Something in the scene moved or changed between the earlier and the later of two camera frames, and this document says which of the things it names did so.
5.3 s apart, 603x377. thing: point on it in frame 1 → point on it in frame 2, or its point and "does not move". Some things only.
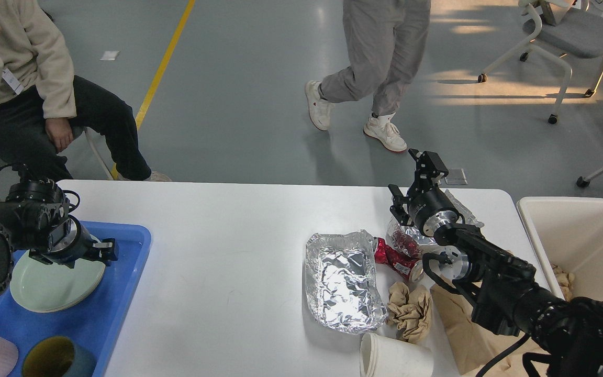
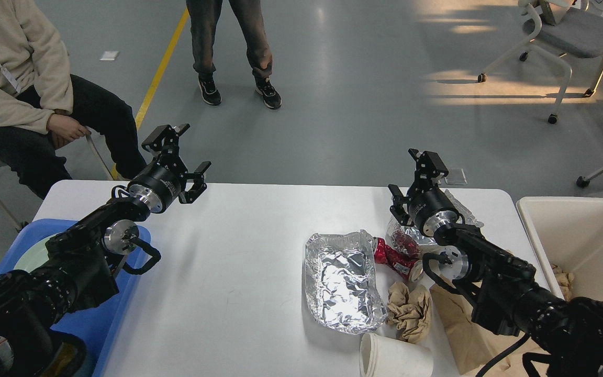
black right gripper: (431, 208) does not move
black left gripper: (67, 243) → (159, 185)
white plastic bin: (594, 239) does not move
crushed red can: (401, 253) does not move
